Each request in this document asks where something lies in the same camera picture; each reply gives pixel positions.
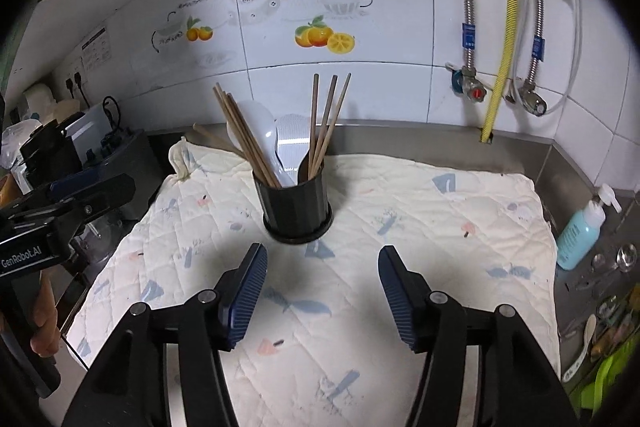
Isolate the blue pump bottle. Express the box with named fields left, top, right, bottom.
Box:
left=556, top=184, right=622, bottom=270

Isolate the black kitchen appliance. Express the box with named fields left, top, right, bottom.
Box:
left=82, top=129, right=166, bottom=223

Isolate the white wall notice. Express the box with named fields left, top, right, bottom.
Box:
left=80, top=23, right=112, bottom=72

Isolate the printed quilted mat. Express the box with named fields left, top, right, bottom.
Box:
left=65, top=139, right=561, bottom=427

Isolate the black ribbed utensil holder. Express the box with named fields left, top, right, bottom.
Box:
left=251, top=167, right=334, bottom=245

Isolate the person's left hand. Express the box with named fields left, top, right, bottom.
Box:
left=30, top=274, right=64, bottom=355

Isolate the black wall plug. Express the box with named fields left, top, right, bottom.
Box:
left=62, top=59, right=88, bottom=100

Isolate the translucent white rice spoon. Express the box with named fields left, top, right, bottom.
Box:
left=227, top=99, right=296, bottom=188

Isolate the grey dimpled rice paddle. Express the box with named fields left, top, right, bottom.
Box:
left=274, top=113, right=316, bottom=182

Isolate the yellow corrugated hose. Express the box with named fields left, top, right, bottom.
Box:
left=480, top=0, right=527, bottom=144

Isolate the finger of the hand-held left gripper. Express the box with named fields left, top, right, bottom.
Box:
left=22, top=173, right=137, bottom=220

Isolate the green plastic object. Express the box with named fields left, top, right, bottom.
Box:
left=574, top=341, right=640, bottom=418

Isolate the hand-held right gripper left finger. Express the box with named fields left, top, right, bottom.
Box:
left=65, top=243, right=268, bottom=427

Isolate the group of wooden chopsticks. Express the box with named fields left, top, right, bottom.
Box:
left=192, top=73, right=352, bottom=188

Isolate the metal angle valve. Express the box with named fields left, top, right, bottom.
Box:
left=506, top=77, right=548, bottom=118

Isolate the white flexible hose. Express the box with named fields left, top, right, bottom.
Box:
left=530, top=0, right=584, bottom=115

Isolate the white ceramic spoon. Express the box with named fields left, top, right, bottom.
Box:
left=561, top=313, right=599, bottom=383

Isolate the valve with red handle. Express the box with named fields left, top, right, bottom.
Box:
left=446, top=62, right=490, bottom=104

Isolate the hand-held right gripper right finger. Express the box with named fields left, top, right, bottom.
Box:
left=377, top=245, right=576, bottom=427

